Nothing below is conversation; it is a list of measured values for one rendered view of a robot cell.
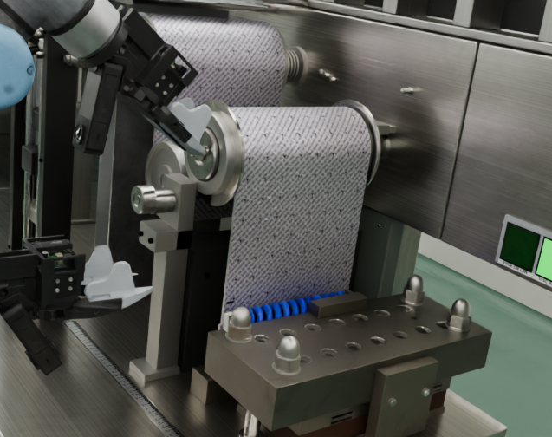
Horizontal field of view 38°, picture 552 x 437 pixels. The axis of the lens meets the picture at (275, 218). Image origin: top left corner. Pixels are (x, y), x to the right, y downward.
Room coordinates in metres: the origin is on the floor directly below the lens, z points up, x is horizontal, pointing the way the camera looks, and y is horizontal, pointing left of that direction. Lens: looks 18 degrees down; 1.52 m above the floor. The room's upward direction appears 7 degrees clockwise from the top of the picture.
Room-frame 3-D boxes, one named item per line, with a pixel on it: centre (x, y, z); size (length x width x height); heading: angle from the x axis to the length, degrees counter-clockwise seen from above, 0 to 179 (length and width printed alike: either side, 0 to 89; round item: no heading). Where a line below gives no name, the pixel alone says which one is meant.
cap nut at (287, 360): (0.90, -0.04, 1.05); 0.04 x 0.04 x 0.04
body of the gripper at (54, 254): (0.86, 0.28, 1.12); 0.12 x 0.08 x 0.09; 128
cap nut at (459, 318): (1.09, -0.29, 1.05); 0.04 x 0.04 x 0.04
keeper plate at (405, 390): (0.97, -0.20, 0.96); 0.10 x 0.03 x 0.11; 128
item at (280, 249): (1.10, -0.04, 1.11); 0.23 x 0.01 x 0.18; 128
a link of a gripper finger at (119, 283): (0.90, 0.18, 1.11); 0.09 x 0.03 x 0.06; 119
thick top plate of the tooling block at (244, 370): (1.03, -0.14, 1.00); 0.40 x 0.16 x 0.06; 128
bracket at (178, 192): (1.08, 0.16, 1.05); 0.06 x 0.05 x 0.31; 128
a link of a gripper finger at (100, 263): (0.95, 0.21, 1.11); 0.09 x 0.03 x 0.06; 137
